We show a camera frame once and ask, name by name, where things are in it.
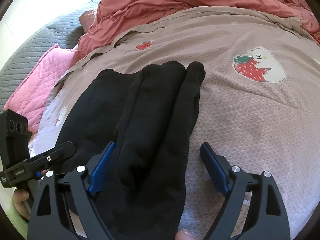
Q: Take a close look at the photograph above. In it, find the black garment with orange print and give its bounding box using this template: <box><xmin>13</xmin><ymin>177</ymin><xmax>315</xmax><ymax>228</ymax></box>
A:
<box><xmin>52</xmin><ymin>61</ymin><xmax>206</xmax><ymax>239</ymax></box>

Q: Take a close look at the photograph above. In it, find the left hand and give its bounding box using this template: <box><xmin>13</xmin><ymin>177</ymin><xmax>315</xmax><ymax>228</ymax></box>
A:
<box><xmin>12</xmin><ymin>169</ymin><xmax>51</xmax><ymax>221</ymax></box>

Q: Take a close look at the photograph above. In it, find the right hand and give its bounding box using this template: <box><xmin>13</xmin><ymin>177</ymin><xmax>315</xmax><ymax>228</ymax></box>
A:
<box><xmin>174</xmin><ymin>229</ymin><xmax>195</xmax><ymax>240</ymax></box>

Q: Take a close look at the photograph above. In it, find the pink quilted pillow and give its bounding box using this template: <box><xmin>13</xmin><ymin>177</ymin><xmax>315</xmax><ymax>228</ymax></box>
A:
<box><xmin>3</xmin><ymin>43</ymin><xmax>81</xmax><ymax>135</ymax></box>

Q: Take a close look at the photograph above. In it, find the grey quilted headboard cover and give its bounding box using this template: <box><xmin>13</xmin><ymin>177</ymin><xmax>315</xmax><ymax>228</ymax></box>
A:
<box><xmin>1</xmin><ymin>0</ymin><xmax>100</xmax><ymax>108</ymax></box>

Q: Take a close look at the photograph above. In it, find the dusty pink small pillow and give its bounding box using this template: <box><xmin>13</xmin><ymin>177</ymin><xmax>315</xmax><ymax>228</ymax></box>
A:
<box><xmin>79</xmin><ymin>9</ymin><xmax>97</xmax><ymax>33</ymax></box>

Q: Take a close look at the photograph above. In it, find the salmon red blanket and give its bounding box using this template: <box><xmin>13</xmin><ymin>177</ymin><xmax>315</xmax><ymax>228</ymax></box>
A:
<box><xmin>78</xmin><ymin>0</ymin><xmax>319</xmax><ymax>56</ymax></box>

